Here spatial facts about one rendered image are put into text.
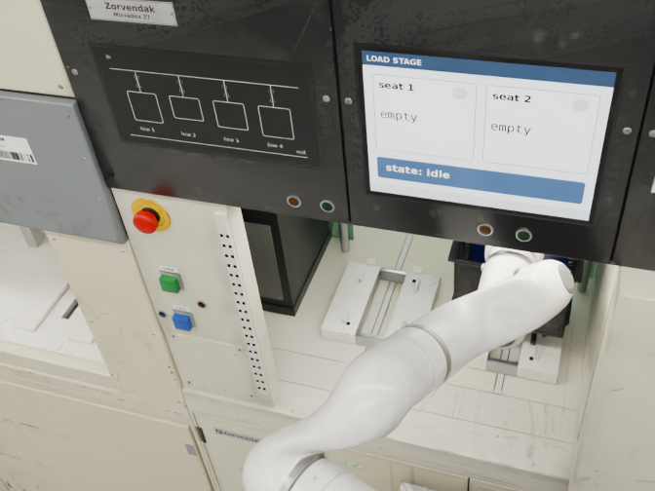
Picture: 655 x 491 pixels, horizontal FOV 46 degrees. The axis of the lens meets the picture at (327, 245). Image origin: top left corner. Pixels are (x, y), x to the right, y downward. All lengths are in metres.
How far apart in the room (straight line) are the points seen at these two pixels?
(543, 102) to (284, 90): 0.32
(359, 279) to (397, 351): 0.76
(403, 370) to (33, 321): 1.13
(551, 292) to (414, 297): 0.58
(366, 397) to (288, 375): 0.70
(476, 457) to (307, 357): 0.40
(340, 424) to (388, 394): 0.07
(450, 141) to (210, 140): 0.34
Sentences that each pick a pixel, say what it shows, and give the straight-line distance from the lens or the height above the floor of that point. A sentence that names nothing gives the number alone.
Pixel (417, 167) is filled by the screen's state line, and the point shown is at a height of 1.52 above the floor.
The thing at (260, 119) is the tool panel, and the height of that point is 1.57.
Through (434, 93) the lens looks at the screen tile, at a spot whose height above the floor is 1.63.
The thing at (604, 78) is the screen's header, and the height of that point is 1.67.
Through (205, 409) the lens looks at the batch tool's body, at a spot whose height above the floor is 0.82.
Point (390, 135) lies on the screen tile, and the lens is 0.98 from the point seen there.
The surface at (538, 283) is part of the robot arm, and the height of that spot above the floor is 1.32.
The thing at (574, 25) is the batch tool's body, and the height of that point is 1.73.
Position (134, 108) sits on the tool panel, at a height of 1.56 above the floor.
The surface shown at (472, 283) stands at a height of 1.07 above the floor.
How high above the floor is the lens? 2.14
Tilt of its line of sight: 43 degrees down
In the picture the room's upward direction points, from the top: 7 degrees counter-clockwise
